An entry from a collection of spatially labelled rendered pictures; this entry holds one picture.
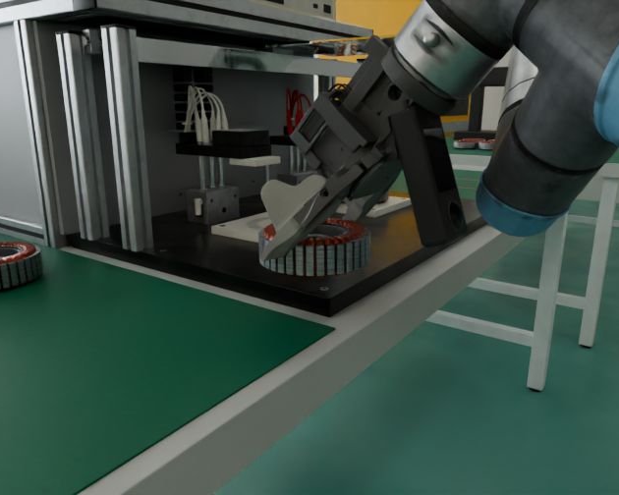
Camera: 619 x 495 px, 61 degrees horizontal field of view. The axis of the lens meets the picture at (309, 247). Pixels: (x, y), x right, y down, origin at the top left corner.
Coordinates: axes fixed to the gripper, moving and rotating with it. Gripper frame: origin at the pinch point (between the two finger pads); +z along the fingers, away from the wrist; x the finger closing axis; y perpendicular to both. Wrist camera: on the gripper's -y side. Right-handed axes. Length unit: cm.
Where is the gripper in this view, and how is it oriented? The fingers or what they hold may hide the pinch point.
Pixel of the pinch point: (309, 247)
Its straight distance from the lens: 53.2
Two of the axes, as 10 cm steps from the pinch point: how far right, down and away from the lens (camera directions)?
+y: -6.2, -7.5, 2.4
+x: -5.7, 2.3, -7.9
